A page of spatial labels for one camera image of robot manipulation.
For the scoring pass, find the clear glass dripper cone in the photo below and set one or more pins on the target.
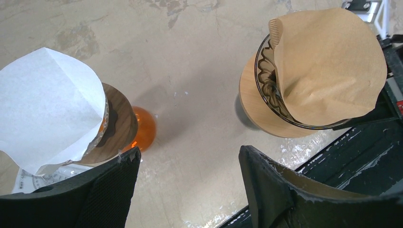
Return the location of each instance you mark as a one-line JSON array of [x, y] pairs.
[[103, 127]]

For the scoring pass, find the white paper coffee filter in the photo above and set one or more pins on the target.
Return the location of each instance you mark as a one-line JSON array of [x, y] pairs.
[[52, 108]]

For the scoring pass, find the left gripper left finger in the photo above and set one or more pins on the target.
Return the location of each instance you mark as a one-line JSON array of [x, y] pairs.
[[97, 198]]

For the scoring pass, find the orange glass carafe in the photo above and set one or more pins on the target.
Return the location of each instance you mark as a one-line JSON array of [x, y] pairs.
[[146, 132]]

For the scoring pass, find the brown paper coffee filter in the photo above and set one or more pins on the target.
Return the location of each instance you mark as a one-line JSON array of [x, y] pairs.
[[329, 65]]

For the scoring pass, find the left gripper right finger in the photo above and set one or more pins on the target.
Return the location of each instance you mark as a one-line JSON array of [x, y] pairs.
[[279, 197]]

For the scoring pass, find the smoked glass carafe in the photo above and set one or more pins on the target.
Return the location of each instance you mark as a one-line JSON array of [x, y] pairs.
[[242, 116]]

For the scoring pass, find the smoked glass dripper cone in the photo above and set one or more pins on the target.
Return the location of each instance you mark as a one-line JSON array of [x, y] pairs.
[[266, 81]]

